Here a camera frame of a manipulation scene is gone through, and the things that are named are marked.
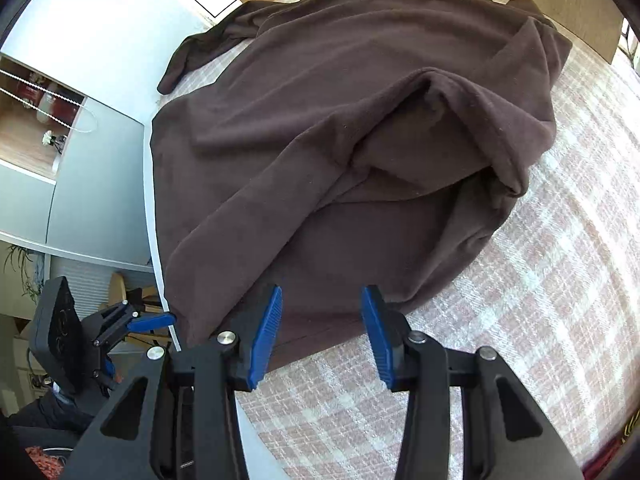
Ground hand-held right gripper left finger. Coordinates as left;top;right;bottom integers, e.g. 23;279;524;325
60;284;285;480

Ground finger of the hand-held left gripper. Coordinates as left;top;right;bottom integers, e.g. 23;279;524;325
92;300;177;347
92;355;121;396

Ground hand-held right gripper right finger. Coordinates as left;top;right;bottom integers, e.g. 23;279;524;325
361;284;586;480

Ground brown garment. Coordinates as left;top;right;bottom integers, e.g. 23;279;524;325
150;0;573;376

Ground wooden stool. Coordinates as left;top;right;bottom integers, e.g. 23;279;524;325
107;271;168;323

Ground green houseplant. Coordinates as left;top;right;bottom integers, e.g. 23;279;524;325
2;242;45;303

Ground person's black jacket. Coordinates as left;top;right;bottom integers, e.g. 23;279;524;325
0;390;101;461

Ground red patterned cloth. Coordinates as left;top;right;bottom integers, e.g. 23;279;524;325
24;446;76;480

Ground grey cabinet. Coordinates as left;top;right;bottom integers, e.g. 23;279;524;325
0;55;157;268

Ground pink plaid blanket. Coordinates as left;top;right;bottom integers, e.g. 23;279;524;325
157;25;640;480

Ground small white flower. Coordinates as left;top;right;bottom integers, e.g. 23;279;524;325
42;130;68;157

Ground red container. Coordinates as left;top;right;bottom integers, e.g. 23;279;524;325
54;95;81;128

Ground white bottle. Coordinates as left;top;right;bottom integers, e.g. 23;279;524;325
36;91;57;125

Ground red bottle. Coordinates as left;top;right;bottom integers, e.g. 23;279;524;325
14;77;40;107

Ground light wooden headboard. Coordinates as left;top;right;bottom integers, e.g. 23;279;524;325
517;0;626;63

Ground white bead chain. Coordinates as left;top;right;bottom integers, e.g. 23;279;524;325
0;70;97;135

